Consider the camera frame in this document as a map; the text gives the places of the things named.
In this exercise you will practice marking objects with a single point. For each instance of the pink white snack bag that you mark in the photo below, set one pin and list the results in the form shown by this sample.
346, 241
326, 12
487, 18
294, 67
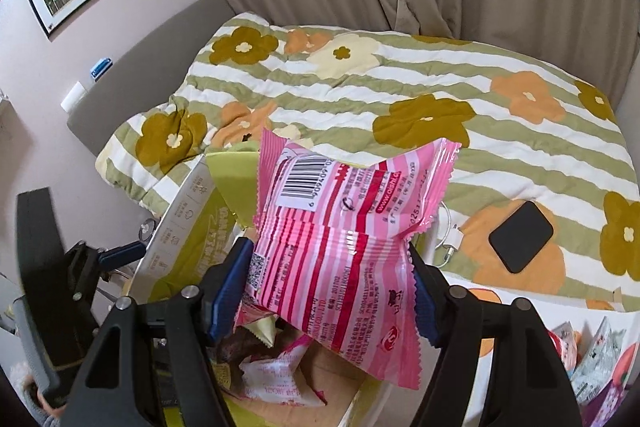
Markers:
279, 380

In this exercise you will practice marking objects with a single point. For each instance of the floral striped quilt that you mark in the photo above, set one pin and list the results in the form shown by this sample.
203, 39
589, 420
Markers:
527, 131

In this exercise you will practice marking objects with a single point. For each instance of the green cardboard box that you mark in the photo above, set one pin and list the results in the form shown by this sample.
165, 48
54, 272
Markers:
196, 232

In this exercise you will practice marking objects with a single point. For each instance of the blue white small device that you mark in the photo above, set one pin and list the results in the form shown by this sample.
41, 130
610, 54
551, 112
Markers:
100, 68

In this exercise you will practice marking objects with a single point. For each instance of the pink striped snack bag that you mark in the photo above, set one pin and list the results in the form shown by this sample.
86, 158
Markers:
332, 253

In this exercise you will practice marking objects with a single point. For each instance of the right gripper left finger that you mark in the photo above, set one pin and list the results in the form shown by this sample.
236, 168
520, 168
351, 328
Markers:
117, 385

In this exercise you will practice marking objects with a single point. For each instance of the white red shrimp flakes bag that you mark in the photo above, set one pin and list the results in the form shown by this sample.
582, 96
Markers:
607, 357

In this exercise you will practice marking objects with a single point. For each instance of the purple snack bag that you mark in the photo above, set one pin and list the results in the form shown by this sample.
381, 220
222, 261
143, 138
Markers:
602, 408

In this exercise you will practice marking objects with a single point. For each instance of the black phone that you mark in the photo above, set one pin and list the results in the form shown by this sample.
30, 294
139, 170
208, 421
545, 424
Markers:
520, 238

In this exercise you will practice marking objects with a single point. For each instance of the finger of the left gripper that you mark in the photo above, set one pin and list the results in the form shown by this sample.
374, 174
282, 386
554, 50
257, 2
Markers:
118, 257

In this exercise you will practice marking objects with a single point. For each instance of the grey headboard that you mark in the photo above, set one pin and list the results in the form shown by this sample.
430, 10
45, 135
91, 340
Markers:
147, 74

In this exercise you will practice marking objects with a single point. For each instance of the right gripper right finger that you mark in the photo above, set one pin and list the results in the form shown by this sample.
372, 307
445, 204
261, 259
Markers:
528, 385

